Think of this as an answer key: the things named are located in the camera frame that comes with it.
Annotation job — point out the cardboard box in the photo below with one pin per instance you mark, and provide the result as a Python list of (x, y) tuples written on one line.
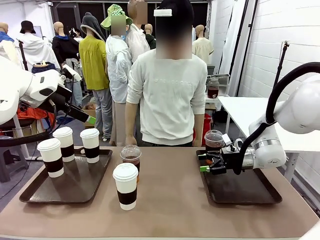
[(93, 112)]

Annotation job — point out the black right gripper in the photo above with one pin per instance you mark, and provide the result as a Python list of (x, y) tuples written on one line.
[(227, 161)]

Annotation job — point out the mannequin in cream shirt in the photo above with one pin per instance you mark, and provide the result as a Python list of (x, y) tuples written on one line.
[(203, 48)]

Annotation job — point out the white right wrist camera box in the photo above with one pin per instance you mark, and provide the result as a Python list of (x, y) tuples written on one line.
[(226, 139)]

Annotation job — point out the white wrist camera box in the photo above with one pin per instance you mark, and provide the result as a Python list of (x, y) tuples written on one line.
[(71, 72), (226, 139)]

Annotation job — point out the metal bin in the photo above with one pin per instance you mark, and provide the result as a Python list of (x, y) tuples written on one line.
[(222, 78)]

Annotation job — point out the white paper cup black sleeve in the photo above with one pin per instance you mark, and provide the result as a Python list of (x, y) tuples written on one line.
[(125, 182), (90, 142), (51, 155), (64, 140)]

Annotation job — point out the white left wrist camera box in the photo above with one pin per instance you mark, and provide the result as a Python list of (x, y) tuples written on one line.
[(71, 72)]

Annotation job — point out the white side table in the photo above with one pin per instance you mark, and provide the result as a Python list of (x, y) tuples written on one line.
[(19, 127)]

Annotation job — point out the person in white sweater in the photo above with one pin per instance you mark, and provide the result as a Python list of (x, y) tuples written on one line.
[(170, 100)]

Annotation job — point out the person's right hand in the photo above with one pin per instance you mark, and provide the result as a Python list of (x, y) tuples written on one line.
[(131, 140)]

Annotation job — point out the tall bare-headed mannequin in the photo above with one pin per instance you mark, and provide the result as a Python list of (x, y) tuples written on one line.
[(137, 42)]

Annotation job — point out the mannequin in black jacket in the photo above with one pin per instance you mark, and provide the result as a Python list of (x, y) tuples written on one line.
[(62, 47)]

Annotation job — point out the glass jar of brown liquid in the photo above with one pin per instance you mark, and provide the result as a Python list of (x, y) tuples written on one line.
[(213, 91)]

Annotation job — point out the large white table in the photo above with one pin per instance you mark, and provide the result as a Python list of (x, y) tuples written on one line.
[(240, 110)]

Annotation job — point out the red shopping bag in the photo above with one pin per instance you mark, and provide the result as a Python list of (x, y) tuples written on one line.
[(206, 125)]

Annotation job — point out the green checked bucket hat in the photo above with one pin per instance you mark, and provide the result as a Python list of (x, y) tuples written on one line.
[(115, 11)]

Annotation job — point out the person's left forearm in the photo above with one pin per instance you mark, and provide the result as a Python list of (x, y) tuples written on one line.
[(197, 127)]

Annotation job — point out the small white table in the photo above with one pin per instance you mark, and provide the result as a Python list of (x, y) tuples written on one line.
[(209, 100)]

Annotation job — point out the white device on cap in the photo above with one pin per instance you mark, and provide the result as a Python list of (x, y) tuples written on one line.
[(163, 12)]

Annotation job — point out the mannequin with blue collar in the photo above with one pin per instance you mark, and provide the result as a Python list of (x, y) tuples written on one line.
[(6, 47)]

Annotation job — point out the mannequin in white shirt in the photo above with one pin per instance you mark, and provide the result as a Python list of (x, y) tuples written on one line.
[(117, 65)]

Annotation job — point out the black slanted pole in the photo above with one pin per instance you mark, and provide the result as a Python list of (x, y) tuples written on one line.
[(238, 37), (246, 47)]

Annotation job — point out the white board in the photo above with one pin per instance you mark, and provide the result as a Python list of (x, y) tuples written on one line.
[(38, 31)]

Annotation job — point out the clear plastic iced coffee cup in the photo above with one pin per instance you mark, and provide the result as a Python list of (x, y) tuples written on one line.
[(130, 156), (212, 142)]

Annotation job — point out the black white patterned hat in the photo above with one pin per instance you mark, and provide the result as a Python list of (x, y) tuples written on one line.
[(73, 32)]

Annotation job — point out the person's right forearm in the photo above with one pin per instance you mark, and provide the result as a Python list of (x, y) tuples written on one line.
[(130, 120)]

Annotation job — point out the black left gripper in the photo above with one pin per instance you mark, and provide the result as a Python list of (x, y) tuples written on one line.
[(63, 96)]

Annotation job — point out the mannequin in yellow shirt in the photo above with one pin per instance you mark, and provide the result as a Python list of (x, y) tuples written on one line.
[(93, 62)]

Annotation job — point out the brown plastic serving tray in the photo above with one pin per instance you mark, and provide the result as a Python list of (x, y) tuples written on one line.
[(237, 190), (75, 185)]

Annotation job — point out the black bucket hat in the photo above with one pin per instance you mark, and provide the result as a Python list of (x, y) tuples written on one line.
[(27, 26)]

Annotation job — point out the mannequin in dark green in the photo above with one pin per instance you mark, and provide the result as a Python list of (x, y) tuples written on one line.
[(150, 41)]

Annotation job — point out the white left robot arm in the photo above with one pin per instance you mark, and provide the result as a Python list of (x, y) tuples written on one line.
[(15, 92)]

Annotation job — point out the orange cloth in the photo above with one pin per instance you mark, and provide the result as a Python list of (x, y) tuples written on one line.
[(37, 113)]

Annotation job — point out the black tripod stand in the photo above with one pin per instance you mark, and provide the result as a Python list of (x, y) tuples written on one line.
[(23, 57), (281, 65)]

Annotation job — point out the person's left hand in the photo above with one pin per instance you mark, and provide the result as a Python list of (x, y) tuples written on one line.
[(197, 143)]

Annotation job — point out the mannequin in white coat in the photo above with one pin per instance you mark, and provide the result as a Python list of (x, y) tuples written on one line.
[(37, 50)]

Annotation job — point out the black cap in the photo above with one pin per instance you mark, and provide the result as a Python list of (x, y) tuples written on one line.
[(180, 6)]

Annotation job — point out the grey box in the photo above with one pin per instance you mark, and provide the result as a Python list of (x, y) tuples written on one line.
[(210, 70)]

